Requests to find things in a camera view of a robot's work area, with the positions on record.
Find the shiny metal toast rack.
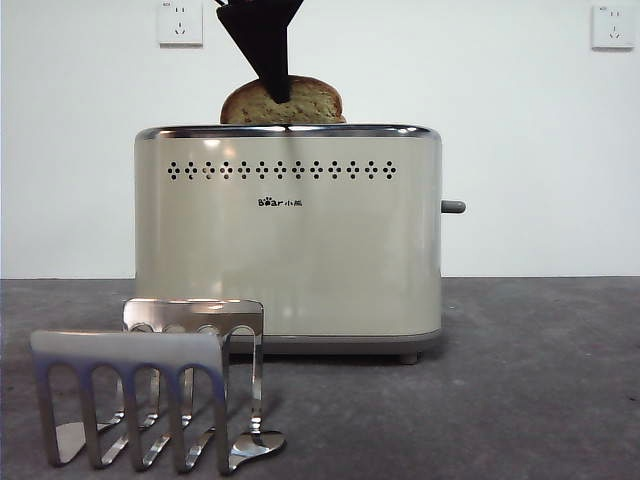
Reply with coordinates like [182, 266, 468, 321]
[29, 298, 289, 475]

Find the brown toast bread slice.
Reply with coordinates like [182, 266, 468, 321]
[219, 74, 347, 125]

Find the white wall socket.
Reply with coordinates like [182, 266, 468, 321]
[157, 0, 205, 49]
[591, 4, 636, 51]

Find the cream two-slot toaster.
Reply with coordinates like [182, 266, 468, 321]
[133, 123, 445, 365]

